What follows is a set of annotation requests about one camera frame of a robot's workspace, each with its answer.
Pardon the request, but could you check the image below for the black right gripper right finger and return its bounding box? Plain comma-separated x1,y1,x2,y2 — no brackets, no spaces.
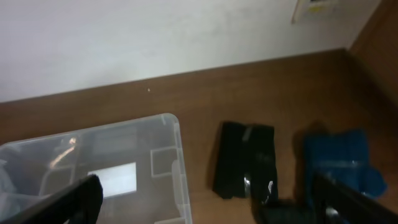
312,173,397,224

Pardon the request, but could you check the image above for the black garment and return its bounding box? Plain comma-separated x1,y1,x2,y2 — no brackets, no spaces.
212,121,279,205

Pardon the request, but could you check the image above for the clear plastic storage bin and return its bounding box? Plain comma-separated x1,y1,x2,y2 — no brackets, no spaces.
1,113,192,224

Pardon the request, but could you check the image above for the paper sheet on wall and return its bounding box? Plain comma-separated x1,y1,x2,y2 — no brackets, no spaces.
292,0,339,24

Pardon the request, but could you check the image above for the blue garment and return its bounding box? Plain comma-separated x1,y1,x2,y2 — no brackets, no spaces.
303,129,387,207

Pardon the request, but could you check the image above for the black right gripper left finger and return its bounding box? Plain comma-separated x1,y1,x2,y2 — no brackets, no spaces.
1,175,103,224

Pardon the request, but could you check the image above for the white label in bin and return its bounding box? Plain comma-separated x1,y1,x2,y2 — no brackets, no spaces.
88,162,137,198

